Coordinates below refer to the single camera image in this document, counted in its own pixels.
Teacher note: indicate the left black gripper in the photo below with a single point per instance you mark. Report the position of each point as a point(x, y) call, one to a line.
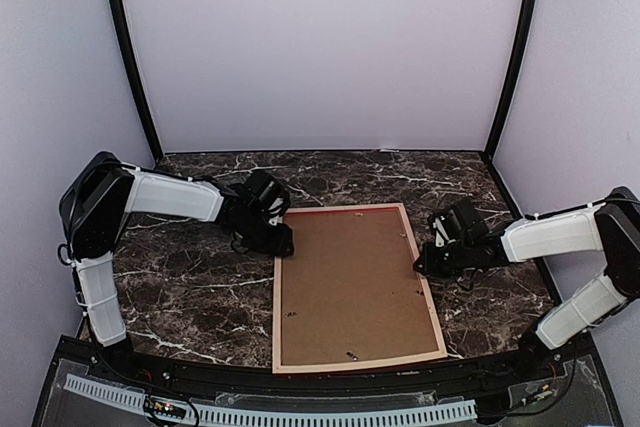
point(279, 246)

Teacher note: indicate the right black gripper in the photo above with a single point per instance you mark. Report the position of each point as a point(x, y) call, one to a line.
point(428, 266)

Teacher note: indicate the brown cardboard backing board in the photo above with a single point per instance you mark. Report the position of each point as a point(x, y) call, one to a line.
point(350, 287)

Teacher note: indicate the red wooden picture frame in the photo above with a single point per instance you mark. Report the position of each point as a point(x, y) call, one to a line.
point(357, 364)

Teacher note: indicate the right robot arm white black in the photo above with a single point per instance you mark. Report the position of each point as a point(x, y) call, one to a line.
point(609, 225)

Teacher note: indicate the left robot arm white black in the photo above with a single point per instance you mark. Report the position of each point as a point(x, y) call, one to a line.
point(95, 209)

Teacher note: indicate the small circuit board with led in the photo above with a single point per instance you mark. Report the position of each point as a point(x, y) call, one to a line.
point(161, 407)

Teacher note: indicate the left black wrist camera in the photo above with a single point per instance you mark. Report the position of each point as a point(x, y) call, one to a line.
point(262, 190)

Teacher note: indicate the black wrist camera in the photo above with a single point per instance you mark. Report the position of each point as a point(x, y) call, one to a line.
point(460, 221)
point(262, 190)

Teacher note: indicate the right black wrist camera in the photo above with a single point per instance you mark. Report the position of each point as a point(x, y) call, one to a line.
point(460, 221)

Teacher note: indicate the black front mounting rail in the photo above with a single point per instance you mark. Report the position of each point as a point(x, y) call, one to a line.
point(485, 376)

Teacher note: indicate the white slotted cable duct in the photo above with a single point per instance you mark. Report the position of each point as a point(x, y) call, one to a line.
point(263, 410)

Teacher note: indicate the black right corner post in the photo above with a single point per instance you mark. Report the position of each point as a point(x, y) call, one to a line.
point(516, 58)

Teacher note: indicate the black corner post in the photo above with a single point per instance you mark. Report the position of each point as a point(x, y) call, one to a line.
point(134, 78)
point(516, 58)

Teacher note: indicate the black left corner post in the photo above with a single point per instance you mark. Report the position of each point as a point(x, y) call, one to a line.
point(134, 78)

